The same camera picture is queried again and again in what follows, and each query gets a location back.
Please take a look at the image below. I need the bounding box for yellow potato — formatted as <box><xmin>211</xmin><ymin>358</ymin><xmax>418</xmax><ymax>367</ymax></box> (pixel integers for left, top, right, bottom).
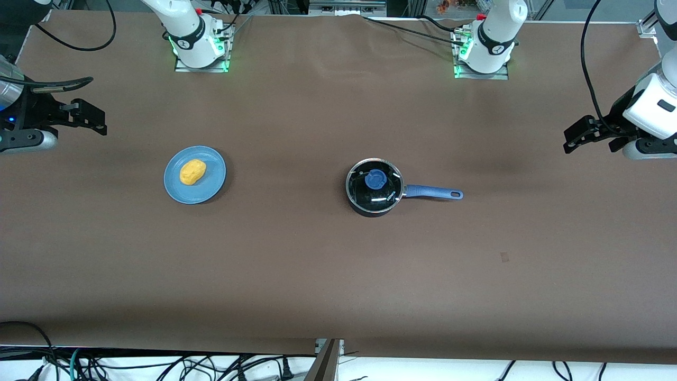
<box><xmin>180</xmin><ymin>159</ymin><xmax>207</xmax><ymax>186</ymax></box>

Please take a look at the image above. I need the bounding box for glass lid blue knob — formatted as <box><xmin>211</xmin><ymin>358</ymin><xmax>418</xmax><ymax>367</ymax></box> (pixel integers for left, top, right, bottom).
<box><xmin>346</xmin><ymin>158</ymin><xmax>405</xmax><ymax>211</ymax></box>

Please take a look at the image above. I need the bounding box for blue round plate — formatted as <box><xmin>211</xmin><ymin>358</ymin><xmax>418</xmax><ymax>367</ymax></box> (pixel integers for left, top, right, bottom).
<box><xmin>163</xmin><ymin>146</ymin><xmax>227</xmax><ymax>205</ymax></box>

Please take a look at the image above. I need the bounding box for orange background object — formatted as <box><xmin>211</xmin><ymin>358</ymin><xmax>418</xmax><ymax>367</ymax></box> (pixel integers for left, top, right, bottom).
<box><xmin>436</xmin><ymin>0</ymin><xmax>477</xmax><ymax>14</ymax></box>

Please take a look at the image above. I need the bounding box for grey metal equipment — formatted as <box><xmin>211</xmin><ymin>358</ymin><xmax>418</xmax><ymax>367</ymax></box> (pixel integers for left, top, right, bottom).
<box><xmin>308</xmin><ymin>0</ymin><xmax>388</xmax><ymax>16</ymax></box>

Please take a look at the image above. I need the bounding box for brown table cover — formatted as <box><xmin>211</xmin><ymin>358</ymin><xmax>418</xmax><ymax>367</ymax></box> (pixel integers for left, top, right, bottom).
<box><xmin>0</xmin><ymin>10</ymin><xmax>677</xmax><ymax>366</ymax></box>

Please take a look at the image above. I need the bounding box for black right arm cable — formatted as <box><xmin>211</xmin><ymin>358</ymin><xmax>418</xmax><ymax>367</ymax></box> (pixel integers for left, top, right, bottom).
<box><xmin>0</xmin><ymin>0</ymin><xmax>117</xmax><ymax>96</ymax></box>

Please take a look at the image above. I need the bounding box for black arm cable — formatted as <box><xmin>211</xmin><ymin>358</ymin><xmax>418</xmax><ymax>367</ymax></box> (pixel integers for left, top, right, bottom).
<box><xmin>580</xmin><ymin>0</ymin><xmax>617</xmax><ymax>125</ymax></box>
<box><xmin>0</xmin><ymin>0</ymin><xmax>117</xmax><ymax>96</ymax></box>

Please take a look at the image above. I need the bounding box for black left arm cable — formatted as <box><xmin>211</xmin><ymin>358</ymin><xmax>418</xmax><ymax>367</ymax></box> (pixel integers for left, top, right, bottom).
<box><xmin>580</xmin><ymin>0</ymin><xmax>617</xmax><ymax>125</ymax></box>

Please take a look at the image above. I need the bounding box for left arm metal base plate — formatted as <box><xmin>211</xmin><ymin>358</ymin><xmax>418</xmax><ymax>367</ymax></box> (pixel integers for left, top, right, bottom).
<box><xmin>452</xmin><ymin>29</ymin><xmax>510</xmax><ymax>80</ymax></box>

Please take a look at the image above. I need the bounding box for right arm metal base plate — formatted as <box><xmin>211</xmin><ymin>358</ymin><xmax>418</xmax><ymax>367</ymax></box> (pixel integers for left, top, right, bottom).
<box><xmin>174</xmin><ymin>24</ymin><xmax>234</xmax><ymax>74</ymax></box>

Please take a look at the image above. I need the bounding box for black pot blue handle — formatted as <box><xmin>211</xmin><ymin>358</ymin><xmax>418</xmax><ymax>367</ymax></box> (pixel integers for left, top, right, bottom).
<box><xmin>345</xmin><ymin>158</ymin><xmax>464</xmax><ymax>217</ymax></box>

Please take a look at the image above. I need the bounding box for black cable on table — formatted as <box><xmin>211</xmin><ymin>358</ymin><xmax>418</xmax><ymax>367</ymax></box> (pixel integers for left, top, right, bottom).
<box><xmin>362</xmin><ymin>15</ymin><xmax>469</xmax><ymax>47</ymax></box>

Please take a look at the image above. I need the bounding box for black looped cable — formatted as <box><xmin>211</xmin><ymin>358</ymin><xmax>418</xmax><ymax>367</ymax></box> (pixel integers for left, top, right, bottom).
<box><xmin>0</xmin><ymin>321</ymin><xmax>57</xmax><ymax>381</ymax></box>

